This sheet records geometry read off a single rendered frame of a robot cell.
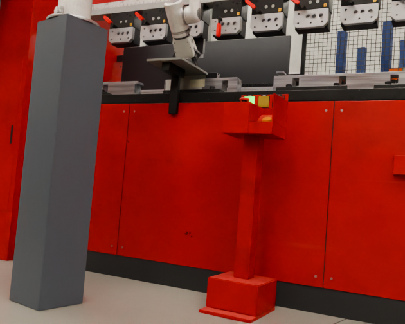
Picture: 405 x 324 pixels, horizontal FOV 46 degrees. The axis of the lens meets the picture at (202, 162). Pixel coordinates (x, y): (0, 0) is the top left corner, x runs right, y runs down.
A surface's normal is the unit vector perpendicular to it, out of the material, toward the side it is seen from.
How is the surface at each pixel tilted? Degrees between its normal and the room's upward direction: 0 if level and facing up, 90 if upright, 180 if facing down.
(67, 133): 90
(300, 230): 90
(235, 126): 90
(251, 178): 90
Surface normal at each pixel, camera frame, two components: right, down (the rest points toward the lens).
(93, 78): 0.79, 0.03
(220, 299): -0.47, -0.09
